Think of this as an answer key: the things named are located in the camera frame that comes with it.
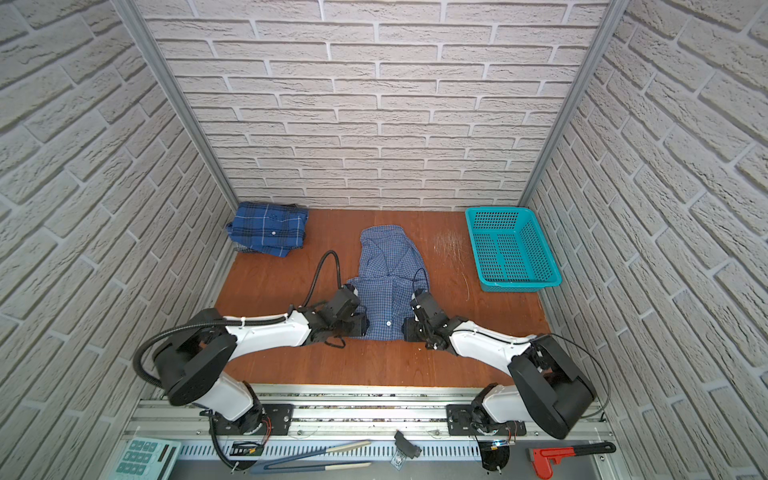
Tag folded dark blue plaid shirt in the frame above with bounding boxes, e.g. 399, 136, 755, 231
226, 202, 309, 258

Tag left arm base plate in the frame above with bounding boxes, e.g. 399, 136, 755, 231
209, 403, 294, 437

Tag blue small-check shirt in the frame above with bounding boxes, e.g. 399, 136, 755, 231
350, 225, 429, 341

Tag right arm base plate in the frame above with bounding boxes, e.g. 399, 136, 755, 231
446, 404, 527, 438

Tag red pipe wrench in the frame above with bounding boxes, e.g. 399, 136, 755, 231
527, 441, 617, 480

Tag left corner aluminium post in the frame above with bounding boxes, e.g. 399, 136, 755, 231
113, 0, 239, 211

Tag black round foot disc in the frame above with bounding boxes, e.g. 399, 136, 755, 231
478, 442, 510, 473

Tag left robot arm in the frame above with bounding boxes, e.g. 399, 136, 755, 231
134, 284, 369, 434

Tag right corner aluminium post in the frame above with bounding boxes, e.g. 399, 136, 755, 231
518, 0, 630, 207

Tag right thin black cable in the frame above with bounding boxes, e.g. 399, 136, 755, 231
410, 266, 611, 419

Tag aluminium rail frame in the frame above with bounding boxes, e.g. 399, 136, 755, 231
122, 383, 619, 463

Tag teal plastic basket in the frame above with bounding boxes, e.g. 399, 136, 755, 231
465, 206, 562, 293

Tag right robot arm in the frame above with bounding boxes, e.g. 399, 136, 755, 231
403, 290, 597, 440

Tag teal button calculator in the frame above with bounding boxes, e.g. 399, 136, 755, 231
109, 437, 182, 480

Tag corner aluminium post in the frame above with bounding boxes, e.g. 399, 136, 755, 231
113, 0, 239, 211
518, 0, 630, 207

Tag small black clip tool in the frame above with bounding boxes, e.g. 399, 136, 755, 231
393, 430, 422, 461

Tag long blue-handled tongs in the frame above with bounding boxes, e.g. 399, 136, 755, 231
248, 440, 372, 475

